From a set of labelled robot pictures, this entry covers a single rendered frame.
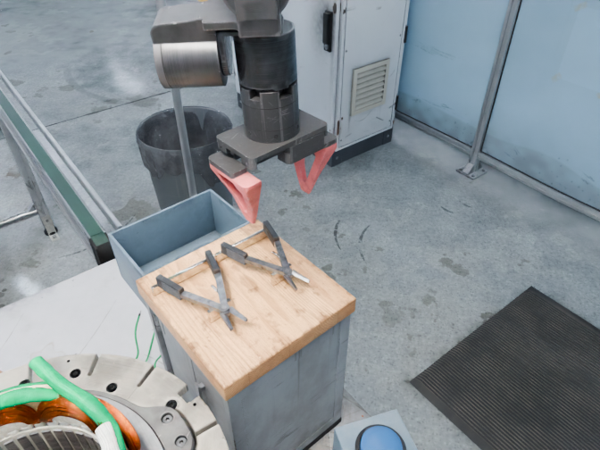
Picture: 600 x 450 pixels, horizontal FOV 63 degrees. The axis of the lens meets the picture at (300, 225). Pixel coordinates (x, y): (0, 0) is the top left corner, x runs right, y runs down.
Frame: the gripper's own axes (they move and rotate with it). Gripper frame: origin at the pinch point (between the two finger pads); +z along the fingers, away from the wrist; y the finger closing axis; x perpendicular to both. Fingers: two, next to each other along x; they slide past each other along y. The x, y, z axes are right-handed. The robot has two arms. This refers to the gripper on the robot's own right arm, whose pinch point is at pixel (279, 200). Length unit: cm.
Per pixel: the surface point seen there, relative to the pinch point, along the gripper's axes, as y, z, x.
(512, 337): -104, 119, -3
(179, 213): 4.1, 11.2, -20.2
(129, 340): 16.5, 37.5, -26.8
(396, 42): -178, 58, -129
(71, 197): 7, 38, -80
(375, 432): 7.0, 12.6, 22.5
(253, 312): 7.9, 10.1, 3.9
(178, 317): 14.9, 9.7, -1.1
